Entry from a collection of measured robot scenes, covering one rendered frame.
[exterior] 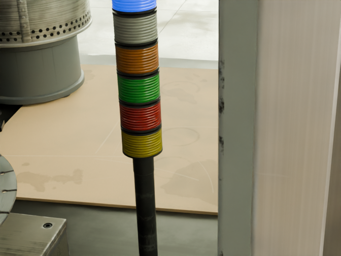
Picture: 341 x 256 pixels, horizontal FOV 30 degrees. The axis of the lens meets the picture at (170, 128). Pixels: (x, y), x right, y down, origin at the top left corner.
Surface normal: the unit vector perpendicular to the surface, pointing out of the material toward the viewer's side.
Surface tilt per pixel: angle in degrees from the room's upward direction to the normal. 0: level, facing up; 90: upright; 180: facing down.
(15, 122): 0
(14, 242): 0
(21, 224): 0
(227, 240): 90
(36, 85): 89
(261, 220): 90
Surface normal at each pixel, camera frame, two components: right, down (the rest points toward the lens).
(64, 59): 0.83, 0.22
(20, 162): -0.03, -0.90
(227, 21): -0.23, 0.44
